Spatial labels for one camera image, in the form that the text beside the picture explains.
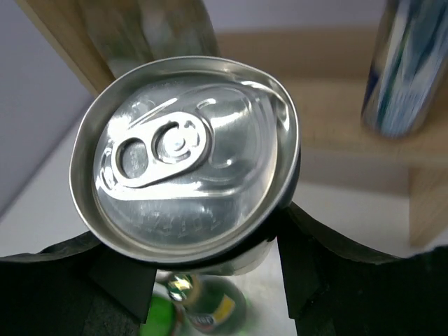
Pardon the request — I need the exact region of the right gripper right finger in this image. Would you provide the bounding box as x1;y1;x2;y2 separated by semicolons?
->
276;205;447;335

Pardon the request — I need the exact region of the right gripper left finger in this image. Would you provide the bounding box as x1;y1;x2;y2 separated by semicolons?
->
1;232;156;335

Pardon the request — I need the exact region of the green glass bottle front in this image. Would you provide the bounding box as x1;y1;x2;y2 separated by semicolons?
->
139;283;185;336

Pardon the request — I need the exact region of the green glass bottle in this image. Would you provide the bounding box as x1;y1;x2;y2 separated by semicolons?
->
139;283;185;336
165;274;247;335

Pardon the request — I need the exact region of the black yellow soda can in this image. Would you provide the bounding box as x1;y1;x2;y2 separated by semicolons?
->
69;56;301;276

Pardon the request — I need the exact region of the silver blue energy can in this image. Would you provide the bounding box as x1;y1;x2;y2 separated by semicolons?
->
361;0;447;138

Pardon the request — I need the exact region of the wooden two-tier shelf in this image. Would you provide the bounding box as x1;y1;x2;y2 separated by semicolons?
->
15;0;448;249

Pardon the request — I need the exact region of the green glass bottle rear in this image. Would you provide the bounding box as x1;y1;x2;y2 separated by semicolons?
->
165;274;247;335

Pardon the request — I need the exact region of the clear glass bottle right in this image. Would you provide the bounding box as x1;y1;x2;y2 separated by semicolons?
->
78;0;221;78

